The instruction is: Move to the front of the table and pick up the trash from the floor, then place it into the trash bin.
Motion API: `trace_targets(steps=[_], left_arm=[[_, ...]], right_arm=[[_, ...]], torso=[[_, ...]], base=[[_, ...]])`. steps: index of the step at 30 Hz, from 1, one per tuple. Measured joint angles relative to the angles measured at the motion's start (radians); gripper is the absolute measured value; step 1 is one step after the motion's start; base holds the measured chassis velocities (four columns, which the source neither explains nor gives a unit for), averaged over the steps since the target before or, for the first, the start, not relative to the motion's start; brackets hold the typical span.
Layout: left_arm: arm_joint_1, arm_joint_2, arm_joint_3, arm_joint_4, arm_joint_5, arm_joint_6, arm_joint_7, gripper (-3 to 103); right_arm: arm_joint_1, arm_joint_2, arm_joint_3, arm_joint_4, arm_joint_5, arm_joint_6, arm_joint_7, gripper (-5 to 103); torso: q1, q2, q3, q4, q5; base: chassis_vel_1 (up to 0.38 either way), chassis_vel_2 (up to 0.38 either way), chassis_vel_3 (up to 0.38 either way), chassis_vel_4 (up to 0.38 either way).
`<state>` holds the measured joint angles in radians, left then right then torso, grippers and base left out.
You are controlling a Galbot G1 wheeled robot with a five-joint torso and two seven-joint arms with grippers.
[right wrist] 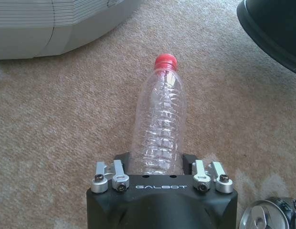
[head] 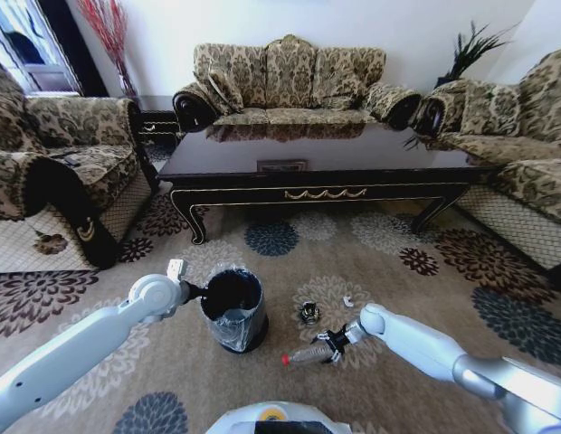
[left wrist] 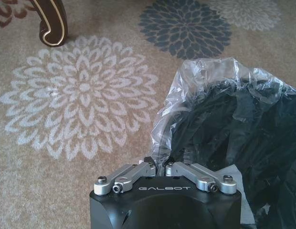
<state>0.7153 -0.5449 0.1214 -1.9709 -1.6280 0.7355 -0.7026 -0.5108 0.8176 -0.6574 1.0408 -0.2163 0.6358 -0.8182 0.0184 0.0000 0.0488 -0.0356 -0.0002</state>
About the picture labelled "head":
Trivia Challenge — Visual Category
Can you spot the clear red-capped plastic bottle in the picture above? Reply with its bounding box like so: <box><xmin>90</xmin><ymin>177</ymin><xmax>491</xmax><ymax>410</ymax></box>
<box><xmin>280</xmin><ymin>344</ymin><xmax>337</xmax><ymax>366</ymax></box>

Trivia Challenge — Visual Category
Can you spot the black lined trash bin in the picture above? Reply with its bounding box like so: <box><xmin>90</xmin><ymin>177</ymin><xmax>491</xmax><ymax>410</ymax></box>
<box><xmin>200</xmin><ymin>268</ymin><xmax>271</xmax><ymax>354</ymax></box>

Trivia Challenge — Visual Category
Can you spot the white robot front shell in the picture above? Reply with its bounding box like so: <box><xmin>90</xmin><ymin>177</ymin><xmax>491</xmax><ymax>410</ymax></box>
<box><xmin>204</xmin><ymin>401</ymin><xmax>356</xmax><ymax>434</ymax></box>

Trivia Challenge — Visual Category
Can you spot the floral patterned rug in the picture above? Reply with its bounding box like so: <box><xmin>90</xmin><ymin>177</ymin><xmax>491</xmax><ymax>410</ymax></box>
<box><xmin>0</xmin><ymin>189</ymin><xmax>561</xmax><ymax>434</ymax></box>

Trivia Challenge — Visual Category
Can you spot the small framed table tray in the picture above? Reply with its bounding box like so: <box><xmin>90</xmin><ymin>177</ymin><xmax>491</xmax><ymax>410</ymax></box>
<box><xmin>256</xmin><ymin>158</ymin><xmax>309</xmax><ymax>174</ymax></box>

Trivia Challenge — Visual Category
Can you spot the dark side table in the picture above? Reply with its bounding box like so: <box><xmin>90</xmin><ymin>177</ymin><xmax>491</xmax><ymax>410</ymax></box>
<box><xmin>131</xmin><ymin>94</ymin><xmax>184</xmax><ymax>165</ymax></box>

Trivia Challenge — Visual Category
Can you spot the floral armchair with remote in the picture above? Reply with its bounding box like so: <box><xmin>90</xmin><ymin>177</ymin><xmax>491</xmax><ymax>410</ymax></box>
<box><xmin>0</xmin><ymin>54</ymin><xmax>157</xmax><ymax>271</ymax></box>

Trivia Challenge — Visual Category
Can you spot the dark glossy coffee table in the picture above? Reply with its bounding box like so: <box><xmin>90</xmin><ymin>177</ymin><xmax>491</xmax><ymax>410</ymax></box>
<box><xmin>157</xmin><ymin>122</ymin><xmax>501</xmax><ymax>246</ymax></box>

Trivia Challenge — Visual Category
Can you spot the floral throw cushion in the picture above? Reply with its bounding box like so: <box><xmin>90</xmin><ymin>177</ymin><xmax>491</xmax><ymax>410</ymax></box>
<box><xmin>205</xmin><ymin>66</ymin><xmax>245</xmax><ymax>115</ymax></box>
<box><xmin>459</xmin><ymin>79</ymin><xmax>524</xmax><ymax>135</ymax></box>

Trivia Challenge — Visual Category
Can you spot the floral three-seat sofa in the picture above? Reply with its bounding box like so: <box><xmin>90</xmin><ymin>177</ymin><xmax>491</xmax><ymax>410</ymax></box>
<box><xmin>172</xmin><ymin>33</ymin><xmax>424</xmax><ymax>135</ymax></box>

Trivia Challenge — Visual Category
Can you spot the floral sofa with cushion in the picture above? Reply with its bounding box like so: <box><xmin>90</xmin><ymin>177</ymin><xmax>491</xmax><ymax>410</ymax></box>
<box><xmin>415</xmin><ymin>47</ymin><xmax>561</xmax><ymax>290</ymax></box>

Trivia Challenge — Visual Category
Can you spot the red branch decoration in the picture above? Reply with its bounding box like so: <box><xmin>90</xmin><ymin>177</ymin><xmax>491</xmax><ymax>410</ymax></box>
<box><xmin>76</xmin><ymin>0</ymin><xmax>138</xmax><ymax>98</ymax></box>

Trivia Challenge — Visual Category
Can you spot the dark curtain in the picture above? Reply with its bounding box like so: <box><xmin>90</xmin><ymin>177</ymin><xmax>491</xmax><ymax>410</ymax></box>
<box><xmin>37</xmin><ymin>0</ymin><xmax>110</xmax><ymax>98</ymax></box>

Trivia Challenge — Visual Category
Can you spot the green spiky plant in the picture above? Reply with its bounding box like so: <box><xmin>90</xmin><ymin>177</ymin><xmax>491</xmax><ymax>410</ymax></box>
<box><xmin>434</xmin><ymin>18</ymin><xmax>521</xmax><ymax>90</ymax></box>

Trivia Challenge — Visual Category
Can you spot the window with white frame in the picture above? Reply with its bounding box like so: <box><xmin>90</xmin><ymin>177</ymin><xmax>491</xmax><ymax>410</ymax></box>
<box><xmin>0</xmin><ymin>0</ymin><xmax>81</xmax><ymax>97</ymax></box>

